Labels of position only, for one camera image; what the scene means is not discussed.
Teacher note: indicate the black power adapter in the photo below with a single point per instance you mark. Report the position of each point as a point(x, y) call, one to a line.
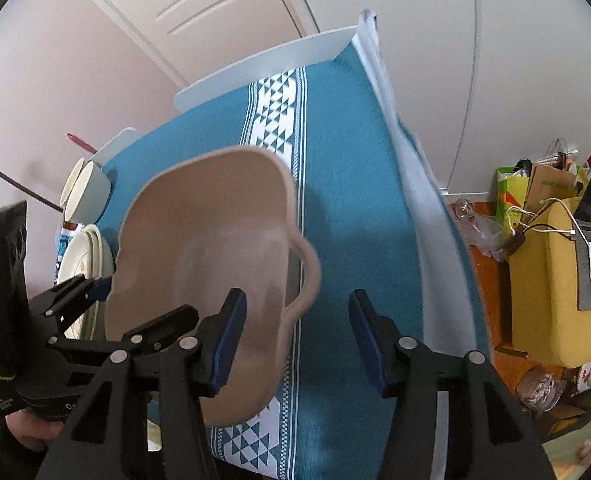
point(515, 244)

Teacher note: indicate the white bowl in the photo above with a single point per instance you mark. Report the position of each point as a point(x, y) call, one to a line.
point(95, 192)

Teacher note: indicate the cream bowl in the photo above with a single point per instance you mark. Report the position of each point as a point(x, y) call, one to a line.
point(70, 185)

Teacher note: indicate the black clothes rack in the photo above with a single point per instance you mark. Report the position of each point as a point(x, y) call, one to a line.
point(20, 185)

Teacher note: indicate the printed packet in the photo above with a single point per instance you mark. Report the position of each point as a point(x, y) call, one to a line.
point(65, 240)

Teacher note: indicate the blue patterned tablecloth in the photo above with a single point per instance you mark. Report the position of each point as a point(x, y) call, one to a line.
point(345, 160)

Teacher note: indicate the plain white plate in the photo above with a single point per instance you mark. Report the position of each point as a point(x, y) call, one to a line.
point(106, 260)

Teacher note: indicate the person's left hand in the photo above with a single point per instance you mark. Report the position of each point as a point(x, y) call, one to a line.
point(37, 432)

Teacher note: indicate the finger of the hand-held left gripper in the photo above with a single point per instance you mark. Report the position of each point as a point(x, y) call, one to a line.
point(100, 287)
point(170, 322)

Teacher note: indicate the brown paper bag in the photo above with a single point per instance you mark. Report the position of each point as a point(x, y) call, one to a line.
point(553, 185)

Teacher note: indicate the green yellow bag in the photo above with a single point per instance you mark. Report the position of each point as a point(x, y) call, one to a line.
point(510, 190)

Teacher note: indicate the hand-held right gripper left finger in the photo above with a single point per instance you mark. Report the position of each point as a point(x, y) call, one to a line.
point(230, 340)

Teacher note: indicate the yellow chair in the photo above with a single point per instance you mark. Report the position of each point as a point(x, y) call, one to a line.
point(545, 300)

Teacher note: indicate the white panel door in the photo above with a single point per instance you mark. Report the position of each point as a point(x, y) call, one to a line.
point(200, 0)

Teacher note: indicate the white wardrobe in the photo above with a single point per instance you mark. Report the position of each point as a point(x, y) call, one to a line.
point(450, 60)

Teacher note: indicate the clear drinking glass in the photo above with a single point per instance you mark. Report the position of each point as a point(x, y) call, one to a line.
point(464, 208)

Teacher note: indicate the crumpled clear plastic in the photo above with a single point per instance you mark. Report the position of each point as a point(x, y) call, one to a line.
point(485, 237)

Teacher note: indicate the glass jar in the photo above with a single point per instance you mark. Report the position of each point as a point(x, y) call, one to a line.
point(538, 390)

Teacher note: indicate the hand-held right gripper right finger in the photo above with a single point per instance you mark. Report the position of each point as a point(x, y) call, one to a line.
point(368, 340)

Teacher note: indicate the green yellow blanket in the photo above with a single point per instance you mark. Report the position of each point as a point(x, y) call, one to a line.
point(575, 455)

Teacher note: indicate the pale grey cloth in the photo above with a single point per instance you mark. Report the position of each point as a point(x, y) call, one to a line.
point(425, 210)

